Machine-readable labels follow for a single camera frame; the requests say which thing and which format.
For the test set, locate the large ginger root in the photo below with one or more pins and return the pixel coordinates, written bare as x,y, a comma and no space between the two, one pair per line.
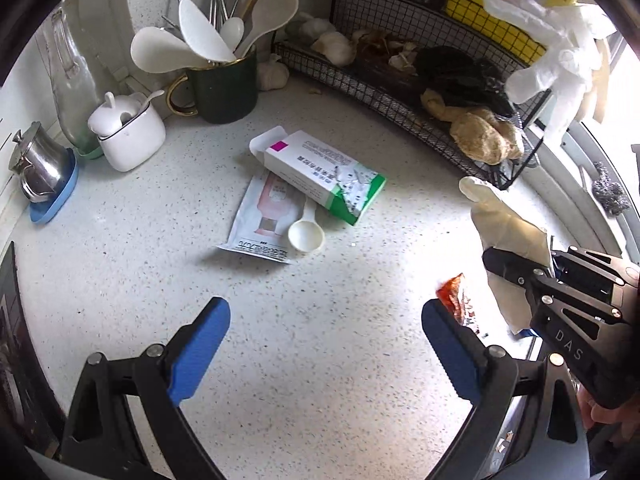
485,135

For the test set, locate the beige rubber glove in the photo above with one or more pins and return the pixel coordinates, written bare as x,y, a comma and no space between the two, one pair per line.
505,230
597,90

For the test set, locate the white condiment spoon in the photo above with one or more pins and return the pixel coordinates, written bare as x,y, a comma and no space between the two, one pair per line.
145,105

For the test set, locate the small ginger root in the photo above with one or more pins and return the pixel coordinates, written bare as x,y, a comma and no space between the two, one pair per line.
437,104

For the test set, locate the white plastic scoop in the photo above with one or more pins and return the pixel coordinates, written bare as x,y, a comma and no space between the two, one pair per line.
306,235

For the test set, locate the green coaster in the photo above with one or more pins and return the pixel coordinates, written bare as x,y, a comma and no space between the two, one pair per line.
90,152

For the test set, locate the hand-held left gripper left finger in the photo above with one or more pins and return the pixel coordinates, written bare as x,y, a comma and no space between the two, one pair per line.
200,345

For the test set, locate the garlic bulb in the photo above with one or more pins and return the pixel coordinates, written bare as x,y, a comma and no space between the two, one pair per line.
272,74
312,26
332,47

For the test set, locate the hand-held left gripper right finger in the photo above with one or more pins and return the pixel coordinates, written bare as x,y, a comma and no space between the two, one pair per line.
450,350

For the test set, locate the small white spoon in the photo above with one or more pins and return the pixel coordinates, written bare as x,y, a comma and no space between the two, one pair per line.
232,32

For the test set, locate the white disposable glove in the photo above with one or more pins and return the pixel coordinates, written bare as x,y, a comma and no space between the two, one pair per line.
555,50

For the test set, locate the white ceramic condiment jar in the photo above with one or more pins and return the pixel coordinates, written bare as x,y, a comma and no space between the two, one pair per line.
132,140

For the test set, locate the black plastic bag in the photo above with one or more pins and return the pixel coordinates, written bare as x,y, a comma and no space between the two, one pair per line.
460,75

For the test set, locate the red snack wrapper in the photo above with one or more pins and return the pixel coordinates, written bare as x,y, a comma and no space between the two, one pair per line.
457,295

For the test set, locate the pink and white sachet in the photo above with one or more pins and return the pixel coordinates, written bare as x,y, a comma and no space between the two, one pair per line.
255,220

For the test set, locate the blue coaster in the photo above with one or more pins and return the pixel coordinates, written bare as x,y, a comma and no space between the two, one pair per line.
55,205

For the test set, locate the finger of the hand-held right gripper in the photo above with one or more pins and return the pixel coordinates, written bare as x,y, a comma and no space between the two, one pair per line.
595,272
510,270

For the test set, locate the dark green mug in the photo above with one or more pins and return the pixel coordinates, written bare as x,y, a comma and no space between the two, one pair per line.
225,90

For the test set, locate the white rice paddle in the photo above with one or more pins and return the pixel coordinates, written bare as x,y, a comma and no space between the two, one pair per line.
200,30
160,50

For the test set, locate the person's right hand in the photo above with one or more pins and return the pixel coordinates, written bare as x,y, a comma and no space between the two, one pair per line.
615,420

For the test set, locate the steel wool scrubber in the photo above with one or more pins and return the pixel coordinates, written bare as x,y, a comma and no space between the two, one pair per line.
611,190

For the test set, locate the loose garlic skins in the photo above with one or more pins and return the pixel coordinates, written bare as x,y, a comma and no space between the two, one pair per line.
385,45

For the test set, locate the clear glass bottle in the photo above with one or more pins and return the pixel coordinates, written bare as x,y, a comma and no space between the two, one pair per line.
75,90

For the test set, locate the stainless steel oil pot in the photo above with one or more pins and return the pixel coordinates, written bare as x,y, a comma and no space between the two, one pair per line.
37,165

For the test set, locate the white and green carton box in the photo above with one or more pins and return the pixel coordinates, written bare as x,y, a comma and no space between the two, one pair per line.
310,165

